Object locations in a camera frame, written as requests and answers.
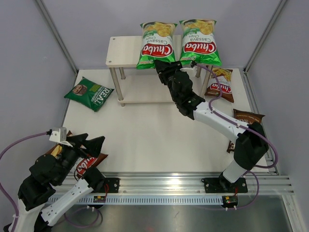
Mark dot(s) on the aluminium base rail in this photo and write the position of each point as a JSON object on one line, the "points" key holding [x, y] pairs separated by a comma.
{"points": [[184, 189]]}

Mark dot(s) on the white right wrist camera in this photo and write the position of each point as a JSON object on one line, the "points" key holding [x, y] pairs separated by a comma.
{"points": [[190, 67]]}

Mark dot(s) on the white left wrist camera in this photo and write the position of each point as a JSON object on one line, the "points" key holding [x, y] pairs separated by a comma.
{"points": [[59, 136]]}

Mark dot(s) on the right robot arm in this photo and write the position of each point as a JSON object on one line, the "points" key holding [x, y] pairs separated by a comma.
{"points": [[249, 139]]}

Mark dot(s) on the brown chuba bag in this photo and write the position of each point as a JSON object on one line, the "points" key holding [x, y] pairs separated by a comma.
{"points": [[81, 164], [224, 77]]}

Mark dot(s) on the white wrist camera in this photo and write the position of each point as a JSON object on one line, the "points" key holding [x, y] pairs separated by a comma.
{"points": [[190, 67], [59, 136]]}

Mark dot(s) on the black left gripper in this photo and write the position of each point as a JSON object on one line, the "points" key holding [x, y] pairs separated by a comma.
{"points": [[93, 145]]}

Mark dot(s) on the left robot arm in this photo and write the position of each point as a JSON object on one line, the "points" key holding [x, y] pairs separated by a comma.
{"points": [[49, 171]]}

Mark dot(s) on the green Chuba chips bag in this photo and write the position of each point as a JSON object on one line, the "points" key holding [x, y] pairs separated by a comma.
{"points": [[198, 42], [157, 44]]}

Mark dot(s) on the white two-tier shelf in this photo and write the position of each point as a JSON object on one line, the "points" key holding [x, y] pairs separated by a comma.
{"points": [[131, 85]]}

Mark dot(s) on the brown sea salt chips bag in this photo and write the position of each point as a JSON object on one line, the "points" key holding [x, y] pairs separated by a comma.
{"points": [[247, 117]]}

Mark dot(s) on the brown Chuba bag by shelf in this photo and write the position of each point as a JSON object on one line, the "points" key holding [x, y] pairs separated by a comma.
{"points": [[224, 77]]}

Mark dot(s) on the dark green REAL chips bag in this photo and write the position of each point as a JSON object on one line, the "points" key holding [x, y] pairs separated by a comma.
{"points": [[89, 94]]}

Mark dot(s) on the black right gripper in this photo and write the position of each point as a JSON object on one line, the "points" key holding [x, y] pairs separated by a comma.
{"points": [[164, 68]]}

